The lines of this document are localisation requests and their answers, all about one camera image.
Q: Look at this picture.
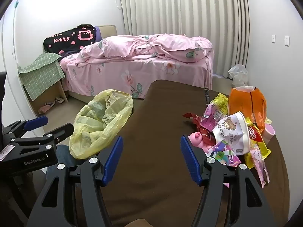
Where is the pink printed packet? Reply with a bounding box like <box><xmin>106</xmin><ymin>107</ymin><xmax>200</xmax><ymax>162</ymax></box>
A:
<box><xmin>248</xmin><ymin>144</ymin><xmax>270</xmax><ymax>188</ymax></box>

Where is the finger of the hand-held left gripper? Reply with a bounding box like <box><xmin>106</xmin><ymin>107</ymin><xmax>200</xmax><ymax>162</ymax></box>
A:
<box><xmin>9</xmin><ymin>123</ymin><xmax>74</xmax><ymax>155</ymax></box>
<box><xmin>2</xmin><ymin>115</ymin><xmax>49</xmax><ymax>139</ymax></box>

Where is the black Hello Kitty pillow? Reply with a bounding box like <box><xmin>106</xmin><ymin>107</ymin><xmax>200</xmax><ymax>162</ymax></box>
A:
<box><xmin>43</xmin><ymin>24</ymin><xmax>99</xmax><ymax>57</ymax></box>

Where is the white plastic bag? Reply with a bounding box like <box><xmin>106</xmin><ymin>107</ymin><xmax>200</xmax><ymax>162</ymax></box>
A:
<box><xmin>228</xmin><ymin>64</ymin><xmax>248</xmax><ymax>87</ymax></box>

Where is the pink slipper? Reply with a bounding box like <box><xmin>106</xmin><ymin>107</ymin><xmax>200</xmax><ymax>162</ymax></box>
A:
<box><xmin>39</xmin><ymin>104</ymin><xmax>53</xmax><ymax>114</ymax></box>

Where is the white pleated curtain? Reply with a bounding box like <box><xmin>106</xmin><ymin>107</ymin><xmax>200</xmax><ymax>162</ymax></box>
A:
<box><xmin>119</xmin><ymin>0</ymin><xmax>250</xmax><ymax>78</ymax></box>

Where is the yellow pink snack packet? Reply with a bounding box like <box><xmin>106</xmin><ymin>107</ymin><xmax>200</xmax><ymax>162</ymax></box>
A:
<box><xmin>200</xmin><ymin>93</ymin><xmax>230</xmax><ymax>133</ymax></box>

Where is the colourful candy packet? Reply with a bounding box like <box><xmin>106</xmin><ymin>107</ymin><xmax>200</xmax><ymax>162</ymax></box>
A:
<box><xmin>206</xmin><ymin>141</ymin><xmax>242</xmax><ymax>168</ymax></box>

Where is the red wrapper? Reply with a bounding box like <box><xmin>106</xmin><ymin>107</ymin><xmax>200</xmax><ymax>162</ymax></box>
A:
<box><xmin>183</xmin><ymin>112</ymin><xmax>216</xmax><ymax>147</ymax></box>

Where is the orange snack bag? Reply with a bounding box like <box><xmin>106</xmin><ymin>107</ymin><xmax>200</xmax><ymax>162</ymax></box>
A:
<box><xmin>228</xmin><ymin>86</ymin><xmax>267</xmax><ymax>135</ymax></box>

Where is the white bear print paper cup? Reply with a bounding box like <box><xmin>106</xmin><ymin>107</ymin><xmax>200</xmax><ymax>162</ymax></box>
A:
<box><xmin>212</xmin><ymin>111</ymin><xmax>251</xmax><ymax>156</ymax></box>

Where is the pink bottle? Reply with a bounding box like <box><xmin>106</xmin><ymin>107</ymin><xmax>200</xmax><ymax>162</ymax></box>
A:
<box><xmin>264</xmin><ymin>123</ymin><xmax>276</xmax><ymax>142</ymax></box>

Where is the yellow packet with red label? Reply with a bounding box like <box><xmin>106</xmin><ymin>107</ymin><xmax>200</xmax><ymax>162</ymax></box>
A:
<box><xmin>244</xmin><ymin>119</ymin><xmax>271</xmax><ymax>169</ymax></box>

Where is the wooden bedside table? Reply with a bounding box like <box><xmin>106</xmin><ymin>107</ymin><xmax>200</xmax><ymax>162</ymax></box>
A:
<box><xmin>22</xmin><ymin>79</ymin><xmax>69</xmax><ymax>115</ymax></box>

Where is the yellow plastic bag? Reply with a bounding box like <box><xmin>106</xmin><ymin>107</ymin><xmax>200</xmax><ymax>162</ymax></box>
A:
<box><xmin>69</xmin><ymin>89</ymin><xmax>134</xmax><ymax>160</ymax></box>

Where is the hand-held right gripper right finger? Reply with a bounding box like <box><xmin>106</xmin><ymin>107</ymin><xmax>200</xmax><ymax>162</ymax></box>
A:
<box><xmin>180</xmin><ymin>135</ymin><xmax>277</xmax><ymax>227</ymax></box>

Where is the beige headboard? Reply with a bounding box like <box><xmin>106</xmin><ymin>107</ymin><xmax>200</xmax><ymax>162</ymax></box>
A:
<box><xmin>98</xmin><ymin>25</ymin><xmax>118</xmax><ymax>39</ymax></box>

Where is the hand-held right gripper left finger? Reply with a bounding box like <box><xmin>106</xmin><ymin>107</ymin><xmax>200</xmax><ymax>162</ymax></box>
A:
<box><xmin>27</xmin><ymin>136</ymin><xmax>124</xmax><ymax>227</ymax></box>

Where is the green checked cloth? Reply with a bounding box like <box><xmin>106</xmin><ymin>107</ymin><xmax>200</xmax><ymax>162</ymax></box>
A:
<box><xmin>18</xmin><ymin>52</ymin><xmax>66</xmax><ymax>98</ymax></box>

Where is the bed with pink floral sheet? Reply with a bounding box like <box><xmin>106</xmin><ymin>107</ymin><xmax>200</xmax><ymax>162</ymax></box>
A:
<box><xmin>59</xmin><ymin>52</ymin><xmax>215</xmax><ymax>102</ymax></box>

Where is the pink floral duvet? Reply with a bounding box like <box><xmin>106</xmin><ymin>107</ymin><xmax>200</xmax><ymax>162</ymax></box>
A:
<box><xmin>79</xmin><ymin>33</ymin><xmax>213</xmax><ymax>63</ymax></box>

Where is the small dark clamp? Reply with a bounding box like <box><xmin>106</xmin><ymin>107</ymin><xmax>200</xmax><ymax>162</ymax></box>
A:
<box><xmin>203</xmin><ymin>87</ymin><xmax>212</xmax><ymax>106</ymax></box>

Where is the pink toy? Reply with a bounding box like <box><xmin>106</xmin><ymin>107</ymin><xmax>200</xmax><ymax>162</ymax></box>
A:
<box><xmin>188</xmin><ymin>132</ymin><xmax>213</xmax><ymax>152</ymax></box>

